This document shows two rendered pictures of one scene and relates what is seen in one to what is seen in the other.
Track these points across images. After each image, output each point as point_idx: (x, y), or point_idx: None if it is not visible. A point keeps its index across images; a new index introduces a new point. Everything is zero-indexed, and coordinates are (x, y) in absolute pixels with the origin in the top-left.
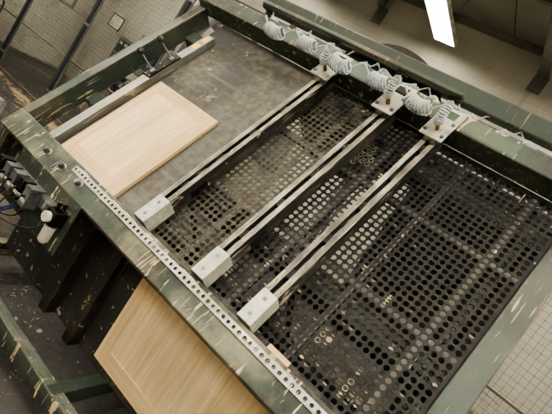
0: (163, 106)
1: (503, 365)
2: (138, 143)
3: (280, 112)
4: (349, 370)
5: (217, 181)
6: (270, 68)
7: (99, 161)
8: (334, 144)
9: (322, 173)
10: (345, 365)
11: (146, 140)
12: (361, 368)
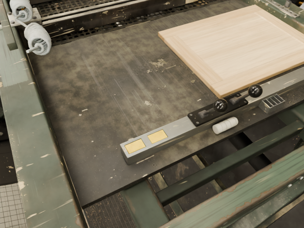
0: (215, 61)
1: (14, 214)
2: (240, 33)
3: (98, 6)
4: (109, 197)
5: None
6: (68, 78)
7: (276, 28)
8: (72, 1)
9: None
10: (109, 203)
11: (232, 33)
12: (100, 206)
